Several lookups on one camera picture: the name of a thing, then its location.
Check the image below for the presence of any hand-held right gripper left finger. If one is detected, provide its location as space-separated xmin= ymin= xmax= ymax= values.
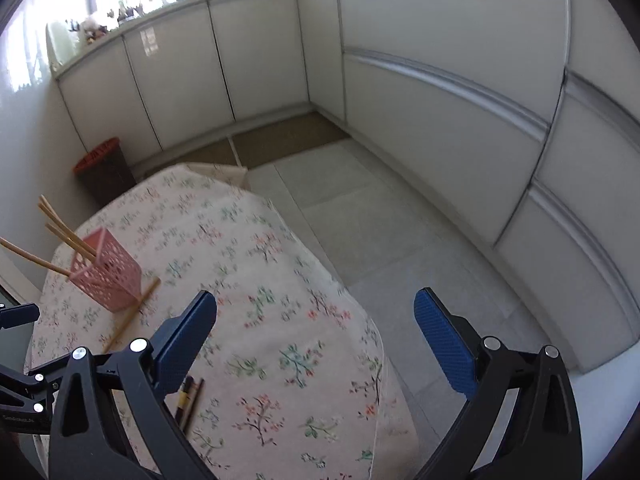
xmin=47 ymin=290 xmax=218 ymax=480

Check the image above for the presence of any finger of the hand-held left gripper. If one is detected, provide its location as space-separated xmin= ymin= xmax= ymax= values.
xmin=0 ymin=355 xmax=68 ymax=414
xmin=0 ymin=303 xmax=41 ymax=331

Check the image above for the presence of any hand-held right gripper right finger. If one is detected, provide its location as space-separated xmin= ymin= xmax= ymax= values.
xmin=413 ymin=288 xmax=583 ymax=480

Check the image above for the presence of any dark bamboo chopstick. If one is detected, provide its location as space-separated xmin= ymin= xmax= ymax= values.
xmin=180 ymin=378 xmax=206 ymax=434
xmin=173 ymin=375 xmax=195 ymax=419

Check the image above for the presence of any tan bamboo chopstick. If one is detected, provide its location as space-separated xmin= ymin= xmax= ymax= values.
xmin=38 ymin=200 xmax=94 ymax=261
xmin=0 ymin=237 xmax=72 ymax=278
xmin=102 ymin=276 xmax=162 ymax=355
xmin=45 ymin=223 xmax=96 ymax=264
xmin=42 ymin=194 xmax=99 ymax=256

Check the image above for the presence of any pink perforated utensil holder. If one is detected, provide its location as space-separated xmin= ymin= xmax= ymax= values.
xmin=67 ymin=227 xmax=142 ymax=314

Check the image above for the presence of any floral tablecloth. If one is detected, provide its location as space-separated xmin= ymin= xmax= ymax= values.
xmin=25 ymin=162 xmax=419 ymax=480

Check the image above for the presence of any white drawer front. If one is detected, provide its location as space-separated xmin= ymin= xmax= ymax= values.
xmin=564 ymin=0 xmax=640 ymax=128
xmin=494 ymin=181 xmax=632 ymax=375
xmin=531 ymin=79 xmax=640 ymax=288
xmin=342 ymin=52 xmax=549 ymax=257
xmin=334 ymin=0 xmax=569 ymax=127

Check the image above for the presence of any brown trash bin red liner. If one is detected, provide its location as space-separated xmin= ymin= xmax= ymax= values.
xmin=73 ymin=137 xmax=137 ymax=206

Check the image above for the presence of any brown floor mat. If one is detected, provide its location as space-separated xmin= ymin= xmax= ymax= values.
xmin=232 ymin=112 xmax=351 ymax=169
xmin=132 ymin=135 xmax=247 ymax=182

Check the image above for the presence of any translucent cutting board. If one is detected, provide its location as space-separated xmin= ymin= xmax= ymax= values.
xmin=45 ymin=19 xmax=81 ymax=69

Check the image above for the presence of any cluster of small bottles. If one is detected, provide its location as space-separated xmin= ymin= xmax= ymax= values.
xmin=75 ymin=0 xmax=152 ymax=44

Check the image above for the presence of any narrow white cabinet door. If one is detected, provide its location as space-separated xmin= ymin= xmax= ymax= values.
xmin=294 ymin=0 xmax=347 ymax=124

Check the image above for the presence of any white kitchen countertop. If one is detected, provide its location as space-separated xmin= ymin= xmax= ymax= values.
xmin=52 ymin=0 xmax=351 ymax=79

